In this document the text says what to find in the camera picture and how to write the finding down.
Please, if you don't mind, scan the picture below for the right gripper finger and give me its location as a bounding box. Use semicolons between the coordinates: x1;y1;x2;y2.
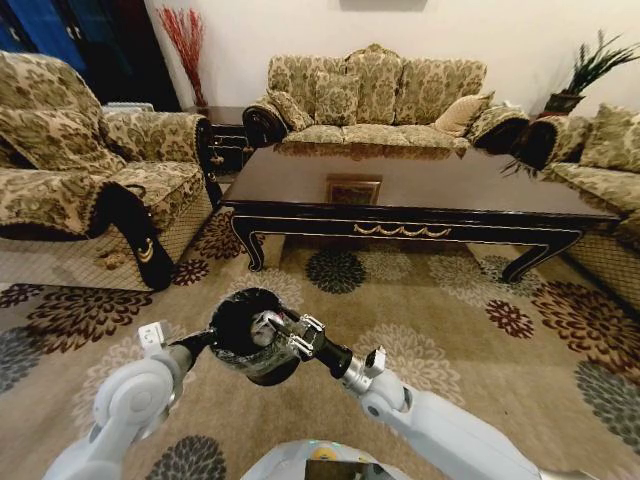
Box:
275;329;316;359
264;311;326;342

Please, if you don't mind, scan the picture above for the small floral bolster cushion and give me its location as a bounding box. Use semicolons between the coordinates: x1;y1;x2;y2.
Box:
265;89;315;133

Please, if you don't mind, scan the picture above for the square floral cushion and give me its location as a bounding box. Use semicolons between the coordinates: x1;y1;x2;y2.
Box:
313;71;362;127

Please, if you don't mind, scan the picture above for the green potted plant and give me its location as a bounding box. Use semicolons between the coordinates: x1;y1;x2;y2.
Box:
543;28;640;117

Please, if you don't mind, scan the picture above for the white robot front shell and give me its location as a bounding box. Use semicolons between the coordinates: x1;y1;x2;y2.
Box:
243;439;401;480

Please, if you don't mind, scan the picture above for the large floral cushion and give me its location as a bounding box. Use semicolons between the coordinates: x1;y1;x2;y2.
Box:
578;103;640;175

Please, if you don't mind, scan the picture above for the floral patterned carpet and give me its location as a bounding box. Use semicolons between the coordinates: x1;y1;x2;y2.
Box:
0;202;640;480

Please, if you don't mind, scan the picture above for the dark wooden coffee table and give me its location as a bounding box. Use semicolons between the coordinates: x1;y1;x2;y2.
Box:
221;143;622;285

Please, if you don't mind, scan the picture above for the dark wooden side table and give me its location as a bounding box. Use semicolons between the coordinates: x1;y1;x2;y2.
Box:
181;105;252;177

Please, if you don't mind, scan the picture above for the dark cabinet with blue doors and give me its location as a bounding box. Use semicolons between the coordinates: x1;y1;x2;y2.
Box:
0;0;182;112

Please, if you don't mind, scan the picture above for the white paper trash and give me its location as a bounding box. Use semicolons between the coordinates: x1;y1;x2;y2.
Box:
248;309;287;347

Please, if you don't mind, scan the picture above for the floral armchair with black arms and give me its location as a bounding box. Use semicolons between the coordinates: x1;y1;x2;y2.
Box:
0;49;222;292

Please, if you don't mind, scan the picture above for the black round trash bin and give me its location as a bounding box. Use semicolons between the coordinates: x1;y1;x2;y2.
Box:
209;288;304;387

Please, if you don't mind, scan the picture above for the floral three-seat sofa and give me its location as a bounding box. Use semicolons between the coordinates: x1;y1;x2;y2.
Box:
242;43;532;151

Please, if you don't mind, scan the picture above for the floral cushion with fringe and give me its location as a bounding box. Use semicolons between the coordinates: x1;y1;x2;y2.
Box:
466;104;522;142

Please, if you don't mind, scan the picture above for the framed wall picture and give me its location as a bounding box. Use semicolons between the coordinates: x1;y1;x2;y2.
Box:
338;0;407;10

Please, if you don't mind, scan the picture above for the brown crumpled floor trash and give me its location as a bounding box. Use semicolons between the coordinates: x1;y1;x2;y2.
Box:
97;248;129;269

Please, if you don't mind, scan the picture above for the white ribbed heater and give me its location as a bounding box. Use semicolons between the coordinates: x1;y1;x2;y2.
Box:
101;101;154;114

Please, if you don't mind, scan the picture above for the cream quilted cushion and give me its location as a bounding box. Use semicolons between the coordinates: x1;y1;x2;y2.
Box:
433;91;495;136

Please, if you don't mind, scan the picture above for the floral sofa with large cushion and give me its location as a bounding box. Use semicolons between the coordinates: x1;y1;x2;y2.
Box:
523;102;640;302

